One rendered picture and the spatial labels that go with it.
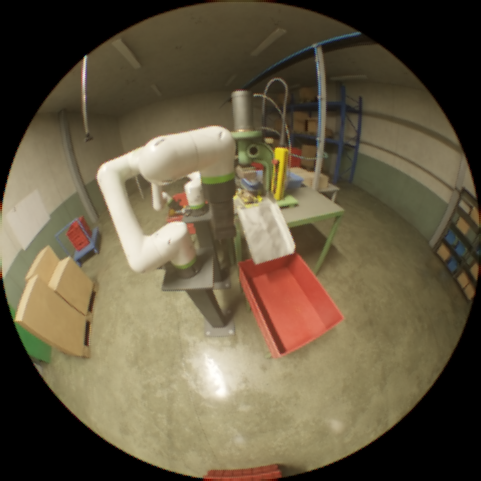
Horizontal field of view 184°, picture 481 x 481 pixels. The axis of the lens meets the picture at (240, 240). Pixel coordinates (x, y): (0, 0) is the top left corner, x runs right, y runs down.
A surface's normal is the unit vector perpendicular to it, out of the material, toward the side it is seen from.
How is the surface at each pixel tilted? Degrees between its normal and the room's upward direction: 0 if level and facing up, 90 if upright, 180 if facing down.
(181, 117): 90
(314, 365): 0
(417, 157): 90
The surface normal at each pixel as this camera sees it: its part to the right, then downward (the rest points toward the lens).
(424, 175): -0.96, 0.23
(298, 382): -0.06, -0.75
